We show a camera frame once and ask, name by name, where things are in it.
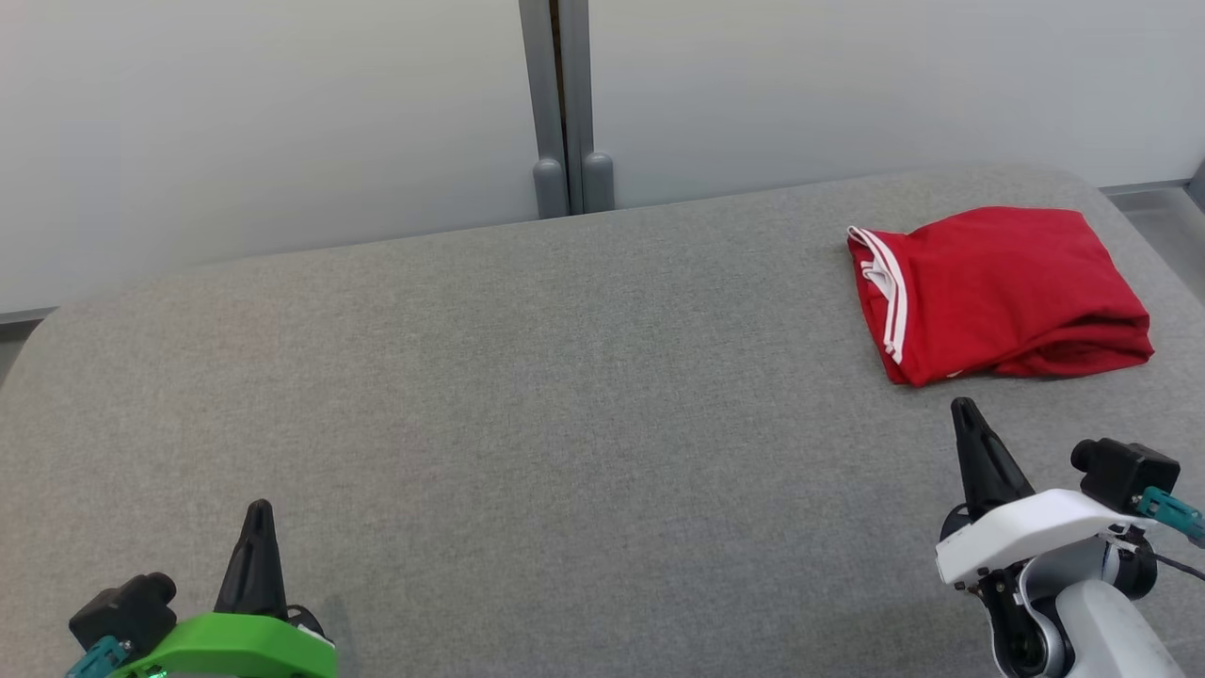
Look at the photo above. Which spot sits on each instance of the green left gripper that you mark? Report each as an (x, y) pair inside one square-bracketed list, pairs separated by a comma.
[(235, 650)]

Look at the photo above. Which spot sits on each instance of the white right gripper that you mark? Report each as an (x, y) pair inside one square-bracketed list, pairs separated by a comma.
[(1036, 527)]

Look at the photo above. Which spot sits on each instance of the red Bulls basketball jersey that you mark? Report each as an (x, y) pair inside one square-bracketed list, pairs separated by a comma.
[(998, 282)]

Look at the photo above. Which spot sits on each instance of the grey fabric sofa cushion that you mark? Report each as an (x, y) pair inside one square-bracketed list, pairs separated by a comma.
[(565, 424)]

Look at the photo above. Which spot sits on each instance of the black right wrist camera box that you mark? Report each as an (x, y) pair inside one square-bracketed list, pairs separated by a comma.
[(1125, 471)]

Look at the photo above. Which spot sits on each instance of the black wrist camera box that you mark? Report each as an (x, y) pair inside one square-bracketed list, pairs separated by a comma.
[(122, 612), (1125, 471)]

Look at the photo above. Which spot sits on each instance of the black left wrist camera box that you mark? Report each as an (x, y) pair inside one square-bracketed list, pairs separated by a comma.
[(122, 612)]

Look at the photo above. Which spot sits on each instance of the teal left camera connector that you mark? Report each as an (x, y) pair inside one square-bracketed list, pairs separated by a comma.
[(94, 659)]

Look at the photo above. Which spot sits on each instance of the teal camera connector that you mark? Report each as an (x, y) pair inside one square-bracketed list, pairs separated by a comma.
[(94, 659), (1172, 513)]

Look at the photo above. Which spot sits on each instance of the teal right camera connector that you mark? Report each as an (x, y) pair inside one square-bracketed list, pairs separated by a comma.
[(1172, 513)]

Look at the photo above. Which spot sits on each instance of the grey partition post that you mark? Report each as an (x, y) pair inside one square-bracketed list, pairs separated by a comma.
[(565, 104)]

